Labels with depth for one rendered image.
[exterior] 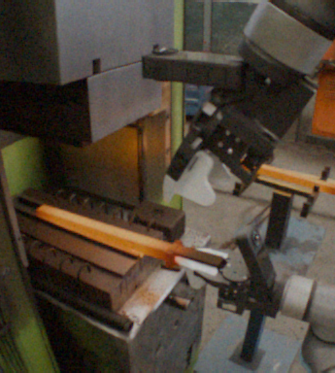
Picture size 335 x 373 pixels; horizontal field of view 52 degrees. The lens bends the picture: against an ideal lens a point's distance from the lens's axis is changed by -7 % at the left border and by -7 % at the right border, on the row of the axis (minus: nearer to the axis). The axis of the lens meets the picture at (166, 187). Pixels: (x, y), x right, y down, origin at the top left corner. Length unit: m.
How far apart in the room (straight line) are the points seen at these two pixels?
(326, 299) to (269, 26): 0.46
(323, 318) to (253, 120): 0.39
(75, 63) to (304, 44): 0.28
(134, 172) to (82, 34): 0.56
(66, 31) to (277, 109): 0.26
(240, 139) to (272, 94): 0.05
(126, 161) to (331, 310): 0.62
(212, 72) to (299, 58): 0.08
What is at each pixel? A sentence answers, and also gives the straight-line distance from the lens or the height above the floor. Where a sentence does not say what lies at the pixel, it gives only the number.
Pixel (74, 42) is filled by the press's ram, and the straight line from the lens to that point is 0.48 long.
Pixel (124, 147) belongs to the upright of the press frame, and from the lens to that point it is 0.96.
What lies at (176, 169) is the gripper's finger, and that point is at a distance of 0.39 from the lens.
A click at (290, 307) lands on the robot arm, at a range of 0.64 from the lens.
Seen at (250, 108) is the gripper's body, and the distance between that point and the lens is 0.36.
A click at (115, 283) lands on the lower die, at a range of 0.71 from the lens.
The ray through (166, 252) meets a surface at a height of 1.03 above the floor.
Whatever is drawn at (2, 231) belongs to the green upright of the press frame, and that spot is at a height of 1.12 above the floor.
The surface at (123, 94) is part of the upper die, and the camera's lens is 0.57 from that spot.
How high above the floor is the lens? 1.46
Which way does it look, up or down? 29 degrees down
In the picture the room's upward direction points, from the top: straight up
